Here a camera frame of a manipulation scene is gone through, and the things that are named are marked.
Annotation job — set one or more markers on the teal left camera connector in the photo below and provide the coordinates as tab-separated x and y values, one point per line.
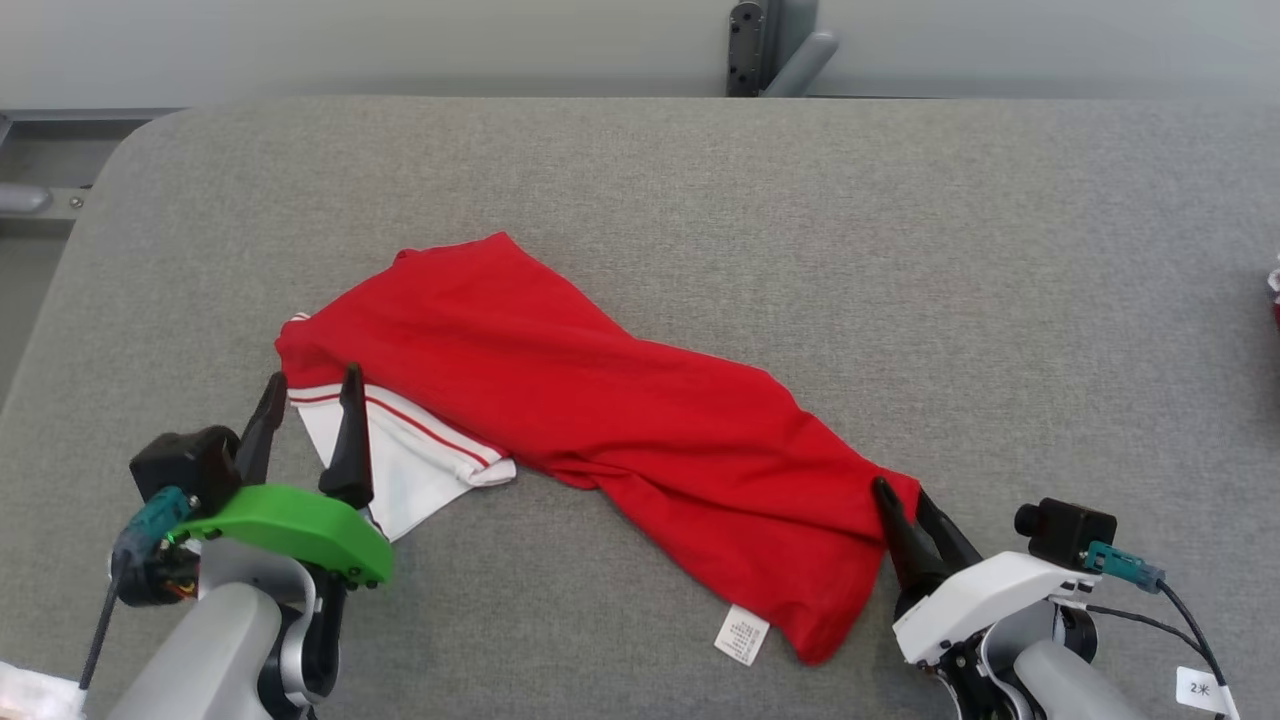
155	515

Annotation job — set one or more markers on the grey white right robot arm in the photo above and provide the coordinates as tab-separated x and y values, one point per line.
1070	690

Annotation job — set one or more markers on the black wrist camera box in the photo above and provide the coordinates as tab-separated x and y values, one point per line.
185	465
1065	530

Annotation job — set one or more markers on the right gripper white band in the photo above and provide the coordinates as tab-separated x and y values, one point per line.
990	595

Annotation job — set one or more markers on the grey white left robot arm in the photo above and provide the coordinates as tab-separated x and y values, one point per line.
200	650

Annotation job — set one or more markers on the teal right camera connector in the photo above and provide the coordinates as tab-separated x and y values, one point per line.
1125	567

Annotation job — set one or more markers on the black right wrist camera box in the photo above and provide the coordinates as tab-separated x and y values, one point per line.
1065	530

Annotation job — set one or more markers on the teal camera connector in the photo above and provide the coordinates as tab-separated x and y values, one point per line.
155	515
1125	567

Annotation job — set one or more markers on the grey rounded metal tube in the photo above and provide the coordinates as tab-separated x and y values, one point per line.
805	62

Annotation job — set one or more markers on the perforated hinge plate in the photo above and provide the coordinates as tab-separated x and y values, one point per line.
745	45

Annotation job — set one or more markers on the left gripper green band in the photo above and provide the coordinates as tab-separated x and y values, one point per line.
300	525

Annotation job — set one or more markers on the red shorts with white trim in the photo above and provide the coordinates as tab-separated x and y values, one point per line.
1275	295

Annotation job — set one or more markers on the grey metal frame post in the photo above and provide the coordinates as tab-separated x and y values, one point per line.
795	15

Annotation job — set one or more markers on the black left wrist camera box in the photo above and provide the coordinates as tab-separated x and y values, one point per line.
185	465

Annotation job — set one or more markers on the grey metal side rail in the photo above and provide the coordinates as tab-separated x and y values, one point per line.
25	198

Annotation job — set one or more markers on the red and white jersey shirt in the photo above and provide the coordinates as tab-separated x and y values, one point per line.
600	400

